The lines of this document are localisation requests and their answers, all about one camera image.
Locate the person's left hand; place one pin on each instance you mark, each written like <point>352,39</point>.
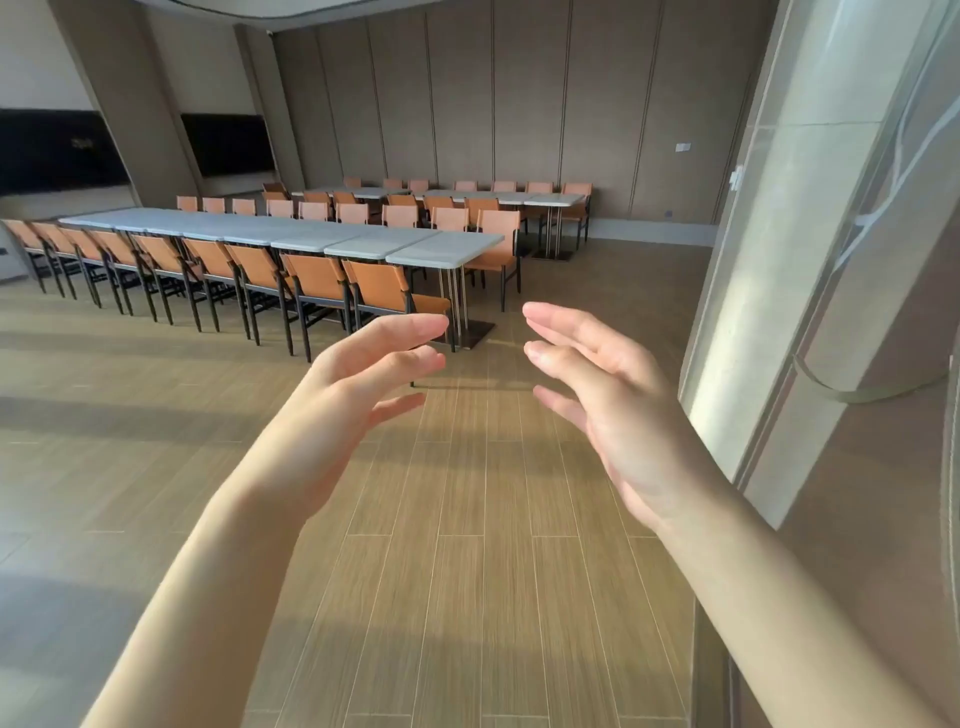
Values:
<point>330,420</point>

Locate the person's left forearm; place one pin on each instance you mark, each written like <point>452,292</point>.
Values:
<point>217,600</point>

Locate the small black wall screen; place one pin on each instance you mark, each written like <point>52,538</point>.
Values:
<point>229,145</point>

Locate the white door latch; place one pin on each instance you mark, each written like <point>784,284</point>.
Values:
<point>737,178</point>

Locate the person's right hand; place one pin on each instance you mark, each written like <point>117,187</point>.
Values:
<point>637,420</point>

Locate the large black wall screen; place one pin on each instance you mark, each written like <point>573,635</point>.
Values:
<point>52,154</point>

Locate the person's left thumb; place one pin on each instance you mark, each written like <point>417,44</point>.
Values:
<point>397,409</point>

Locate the long row of white tables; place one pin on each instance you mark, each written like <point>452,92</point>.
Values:
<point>300,234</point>

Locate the short row of white tables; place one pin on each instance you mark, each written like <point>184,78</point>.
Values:
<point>480,196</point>

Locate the person's right thumb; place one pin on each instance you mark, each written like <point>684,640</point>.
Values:
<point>559,406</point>

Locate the row of orange chairs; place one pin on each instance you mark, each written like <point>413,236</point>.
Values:
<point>405,216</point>
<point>540,187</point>
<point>225,266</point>

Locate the person's right forearm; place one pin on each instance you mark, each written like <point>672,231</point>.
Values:
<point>772,615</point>

